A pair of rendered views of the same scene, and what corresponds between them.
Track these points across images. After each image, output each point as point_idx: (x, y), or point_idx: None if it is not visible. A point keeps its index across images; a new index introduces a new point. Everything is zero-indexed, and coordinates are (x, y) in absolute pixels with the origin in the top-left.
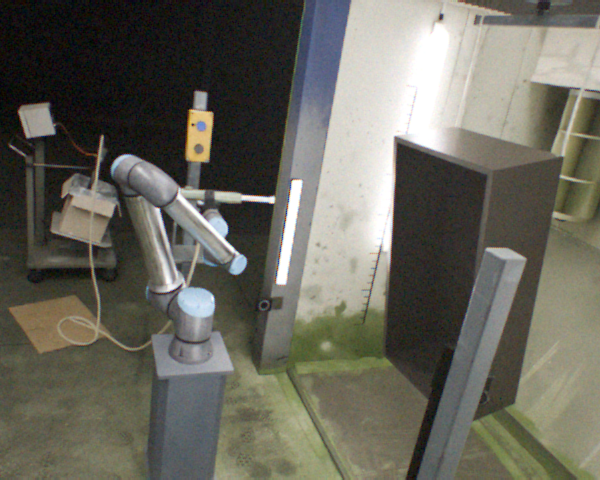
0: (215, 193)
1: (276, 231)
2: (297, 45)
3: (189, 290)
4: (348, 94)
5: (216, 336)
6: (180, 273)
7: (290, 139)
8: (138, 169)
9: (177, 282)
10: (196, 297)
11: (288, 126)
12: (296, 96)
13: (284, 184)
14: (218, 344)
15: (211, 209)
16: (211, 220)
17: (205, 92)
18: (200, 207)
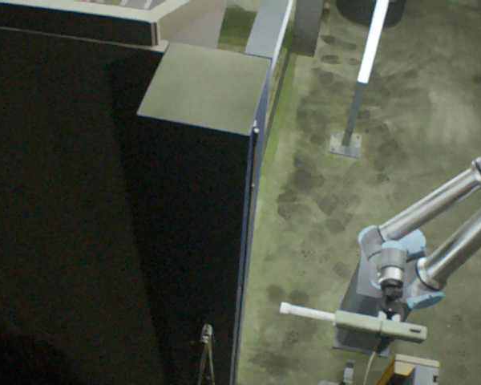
0: (377, 318)
1: (236, 372)
2: (241, 250)
3: (414, 247)
4: (148, 208)
5: (361, 285)
6: (420, 268)
7: (242, 307)
8: None
9: (424, 258)
10: (410, 236)
11: (238, 318)
12: (245, 269)
13: (240, 338)
14: (364, 273)
15: (395, 275)
16: (403, 248)
17: (416, 378)
18: (401, 302)
